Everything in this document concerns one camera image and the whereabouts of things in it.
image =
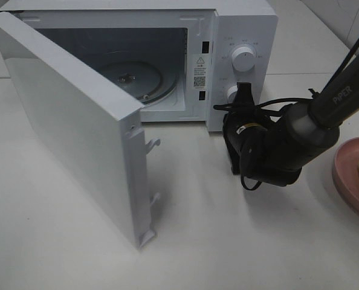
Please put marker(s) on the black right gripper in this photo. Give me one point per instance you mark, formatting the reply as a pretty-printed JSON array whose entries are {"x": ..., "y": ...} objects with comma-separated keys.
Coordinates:
[{"x": 244, "y": 126}]

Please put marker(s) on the pink plate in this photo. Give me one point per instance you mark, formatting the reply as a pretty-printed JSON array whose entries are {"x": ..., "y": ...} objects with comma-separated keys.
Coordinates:
[{"x": 345, "y": 173}]

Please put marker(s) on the white microwave door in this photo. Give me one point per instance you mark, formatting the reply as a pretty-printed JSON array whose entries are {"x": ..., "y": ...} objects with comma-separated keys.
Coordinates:
[{"x": 89, "y": 124}]

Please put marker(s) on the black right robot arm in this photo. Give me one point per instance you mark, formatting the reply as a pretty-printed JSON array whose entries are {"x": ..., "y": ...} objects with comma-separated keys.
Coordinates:
[{"x": 271, "y": 142}]

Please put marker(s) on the lower white microwave knob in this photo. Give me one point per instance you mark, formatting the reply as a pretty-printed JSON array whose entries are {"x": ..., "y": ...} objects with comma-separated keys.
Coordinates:
[{"x": 231, "y": 93}]

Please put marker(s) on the white microwave knob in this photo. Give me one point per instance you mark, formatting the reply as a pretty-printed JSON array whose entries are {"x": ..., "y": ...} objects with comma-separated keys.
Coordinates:
[
  {"x": 243, "y": 58},
  {"x": 231, "y": 93}
]

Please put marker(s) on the upper white microwave knob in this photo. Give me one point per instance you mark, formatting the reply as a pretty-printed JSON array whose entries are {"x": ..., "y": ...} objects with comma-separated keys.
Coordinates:
[{"x": 243, "y": 58}]

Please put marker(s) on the white microwave oven body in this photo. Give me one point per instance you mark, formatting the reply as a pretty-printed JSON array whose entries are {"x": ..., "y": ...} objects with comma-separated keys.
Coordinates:
[{"x": 193, "y": 38}]

